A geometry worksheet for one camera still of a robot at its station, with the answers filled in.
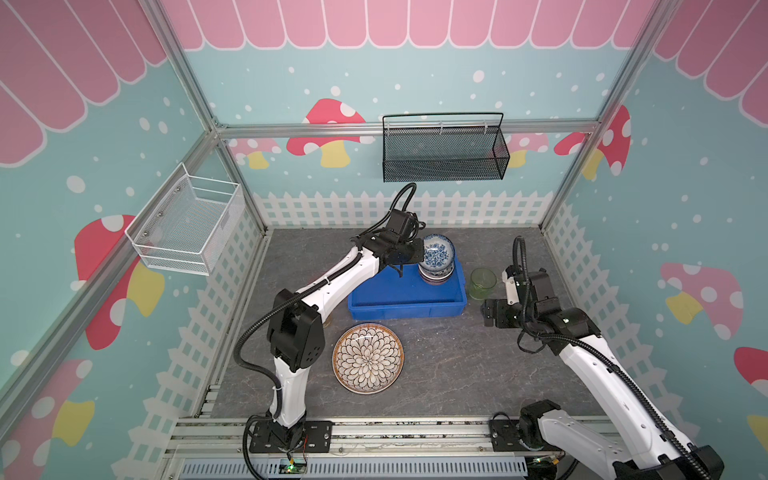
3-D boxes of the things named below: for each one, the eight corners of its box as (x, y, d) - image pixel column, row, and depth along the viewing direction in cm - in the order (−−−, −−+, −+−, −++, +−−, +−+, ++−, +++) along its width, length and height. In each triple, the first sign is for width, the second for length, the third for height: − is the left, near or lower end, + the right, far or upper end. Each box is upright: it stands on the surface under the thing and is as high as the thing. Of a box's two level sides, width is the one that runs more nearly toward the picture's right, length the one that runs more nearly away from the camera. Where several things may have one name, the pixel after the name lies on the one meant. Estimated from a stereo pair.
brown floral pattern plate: (330, 395, 82) (328, 391, 79) (339, 329, 95) (337, 323, 92) (404, 395, 82) (405, 391, 79) (403, 329, 95) (403, 323, 92)
